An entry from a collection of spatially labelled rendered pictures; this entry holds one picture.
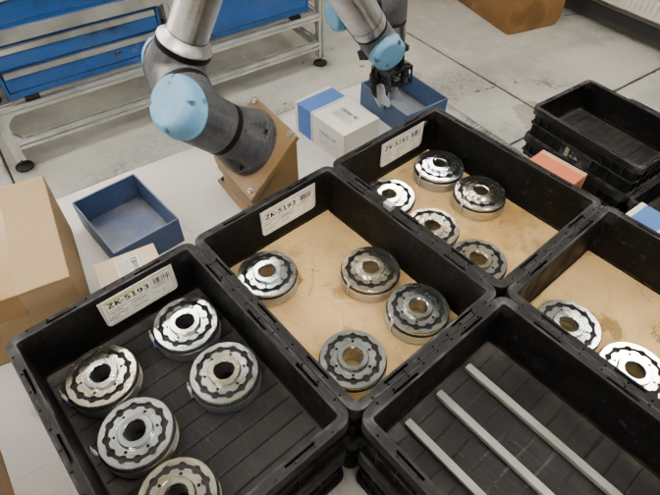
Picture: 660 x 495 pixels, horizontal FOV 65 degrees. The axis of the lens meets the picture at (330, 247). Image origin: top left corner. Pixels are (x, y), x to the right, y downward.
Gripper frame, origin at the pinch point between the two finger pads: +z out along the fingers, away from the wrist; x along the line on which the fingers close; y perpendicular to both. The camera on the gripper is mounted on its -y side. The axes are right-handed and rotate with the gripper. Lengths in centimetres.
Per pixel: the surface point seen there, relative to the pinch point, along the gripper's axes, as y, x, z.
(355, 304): 55, -48, -11
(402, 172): 32.2, -19.8, -9.1
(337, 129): 7.0, -19.7, -5.1
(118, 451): 59, -89, -17
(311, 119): -2.4, -21.5, -3.3
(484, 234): 55, -18, -9
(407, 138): 30.2, -17.3, -15.7
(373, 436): 78, -62, -22
